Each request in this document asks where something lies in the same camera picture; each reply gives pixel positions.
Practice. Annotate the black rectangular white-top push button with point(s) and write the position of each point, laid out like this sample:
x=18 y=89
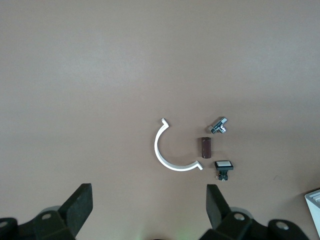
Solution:
x=223 y=164

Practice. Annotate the white semicircular plastic clamp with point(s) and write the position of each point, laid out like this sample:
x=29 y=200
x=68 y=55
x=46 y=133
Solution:
x=157 y=150

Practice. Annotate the brown terminal strip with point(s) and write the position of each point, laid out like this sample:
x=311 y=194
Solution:
x=205 y=147

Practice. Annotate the brown table cover mat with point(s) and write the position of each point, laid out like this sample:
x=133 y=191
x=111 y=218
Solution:
x=100 y=75

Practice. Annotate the chrome metal valve fitting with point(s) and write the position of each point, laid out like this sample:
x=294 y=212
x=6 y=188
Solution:
x=217 y=124

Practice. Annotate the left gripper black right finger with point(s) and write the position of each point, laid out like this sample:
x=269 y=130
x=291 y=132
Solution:
x=220 y=215

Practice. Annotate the white drawer cabinet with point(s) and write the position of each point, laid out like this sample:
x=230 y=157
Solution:
x=315 y=212

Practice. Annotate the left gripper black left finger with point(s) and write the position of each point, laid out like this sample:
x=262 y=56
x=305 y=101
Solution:
x=75 y=207

